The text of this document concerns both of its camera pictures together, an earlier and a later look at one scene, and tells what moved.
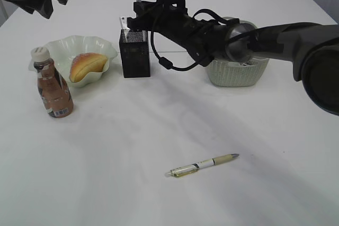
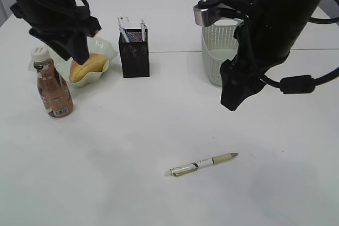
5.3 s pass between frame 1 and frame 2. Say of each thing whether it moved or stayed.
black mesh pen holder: stayed
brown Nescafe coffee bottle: stayed
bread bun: stayed
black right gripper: moved
